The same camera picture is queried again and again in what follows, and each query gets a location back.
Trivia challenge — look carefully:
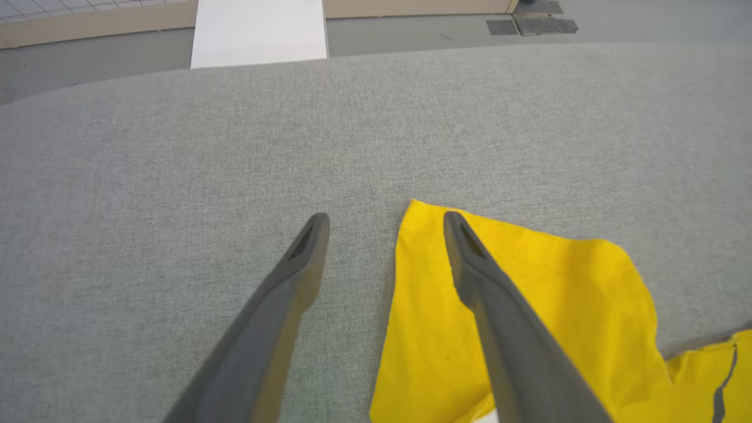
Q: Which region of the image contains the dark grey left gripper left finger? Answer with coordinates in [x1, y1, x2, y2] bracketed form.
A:
[163, 212, 331, 423]

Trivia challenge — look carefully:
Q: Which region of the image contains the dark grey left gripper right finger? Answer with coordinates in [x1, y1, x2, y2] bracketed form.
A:
[443, 211, 615, 423]

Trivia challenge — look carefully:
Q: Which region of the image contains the yellow garment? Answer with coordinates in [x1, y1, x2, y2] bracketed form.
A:
[369, 199, 752, 423]

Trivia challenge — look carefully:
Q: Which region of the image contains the grey fabric sofa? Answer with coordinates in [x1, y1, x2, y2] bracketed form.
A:
[0, 42, 752, 423]

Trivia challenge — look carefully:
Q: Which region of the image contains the white flat panel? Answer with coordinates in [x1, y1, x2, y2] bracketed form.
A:
[190, 0, 329, 70]

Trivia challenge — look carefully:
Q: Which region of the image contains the wide dark floor plate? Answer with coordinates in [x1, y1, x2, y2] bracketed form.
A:
[513, 16, 579, 37]

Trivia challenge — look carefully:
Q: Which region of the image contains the beige baseboard strip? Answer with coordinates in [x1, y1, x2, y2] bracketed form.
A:
[0, 0, 521, 51]

